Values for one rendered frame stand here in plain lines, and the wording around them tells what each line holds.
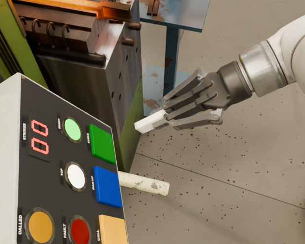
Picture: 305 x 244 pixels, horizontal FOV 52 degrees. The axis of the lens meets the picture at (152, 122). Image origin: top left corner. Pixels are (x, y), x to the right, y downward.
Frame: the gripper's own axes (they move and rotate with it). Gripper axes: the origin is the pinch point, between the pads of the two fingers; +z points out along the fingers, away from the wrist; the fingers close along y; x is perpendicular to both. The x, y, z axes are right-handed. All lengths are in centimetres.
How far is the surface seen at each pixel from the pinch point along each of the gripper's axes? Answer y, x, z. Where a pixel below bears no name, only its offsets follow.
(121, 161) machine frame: 30, -66, 49
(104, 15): 45.6, -5.3, 9.4
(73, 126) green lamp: 1.1, 9.2, 12.8
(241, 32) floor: 126, -139, -26
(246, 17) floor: 141, -144, -34
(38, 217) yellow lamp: -18.2, 18.5, 13.0
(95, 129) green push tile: 2.9, 2.7, 12.5
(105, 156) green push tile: -2.7, 0.0, 12.5
